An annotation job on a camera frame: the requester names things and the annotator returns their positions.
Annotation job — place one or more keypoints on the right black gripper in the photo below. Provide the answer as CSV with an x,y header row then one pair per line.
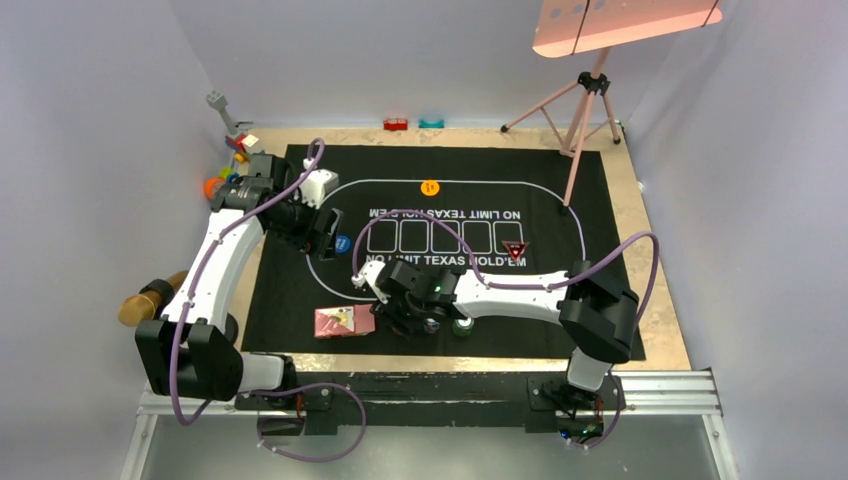
x,y
387,310

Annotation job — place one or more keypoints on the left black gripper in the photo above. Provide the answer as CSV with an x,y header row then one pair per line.
x,y
320,243

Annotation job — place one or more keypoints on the blue round dealer button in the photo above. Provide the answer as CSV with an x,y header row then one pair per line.
x,y
343,244

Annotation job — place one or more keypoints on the blue poker chip stack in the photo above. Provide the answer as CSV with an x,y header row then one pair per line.
x,y
431,326

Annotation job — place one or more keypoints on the orange round button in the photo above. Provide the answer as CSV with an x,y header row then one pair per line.
x,y
430,188

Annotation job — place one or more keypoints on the red triangular button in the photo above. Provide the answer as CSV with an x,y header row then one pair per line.
x,y
515,249

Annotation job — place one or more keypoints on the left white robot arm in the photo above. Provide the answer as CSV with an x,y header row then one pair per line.
x,y
185,349

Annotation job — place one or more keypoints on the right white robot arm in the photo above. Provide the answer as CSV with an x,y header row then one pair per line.
x,y
597,311

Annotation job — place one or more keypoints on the green poker chip stack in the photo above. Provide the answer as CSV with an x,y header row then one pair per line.
x,y
462,327

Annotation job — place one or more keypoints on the pink playing card box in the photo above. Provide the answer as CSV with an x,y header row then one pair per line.
x,y
344,321

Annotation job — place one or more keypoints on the colourful toy block train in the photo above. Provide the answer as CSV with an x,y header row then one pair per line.
x,y
244,146

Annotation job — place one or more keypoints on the black poker table mat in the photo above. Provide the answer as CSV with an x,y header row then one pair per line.
x,y
487,195

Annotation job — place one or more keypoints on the red small block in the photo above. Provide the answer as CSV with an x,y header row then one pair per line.
x,y
395,124

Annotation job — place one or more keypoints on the teal small block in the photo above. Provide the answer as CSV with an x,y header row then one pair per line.
x,y
431,123

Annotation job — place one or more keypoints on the gold microphone on stand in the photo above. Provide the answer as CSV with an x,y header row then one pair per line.
x,y
149,302

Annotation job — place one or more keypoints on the pink music stand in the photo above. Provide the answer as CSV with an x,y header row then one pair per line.
x,y
567,28

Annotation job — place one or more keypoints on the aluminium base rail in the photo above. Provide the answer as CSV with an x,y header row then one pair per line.
x,y
459,425

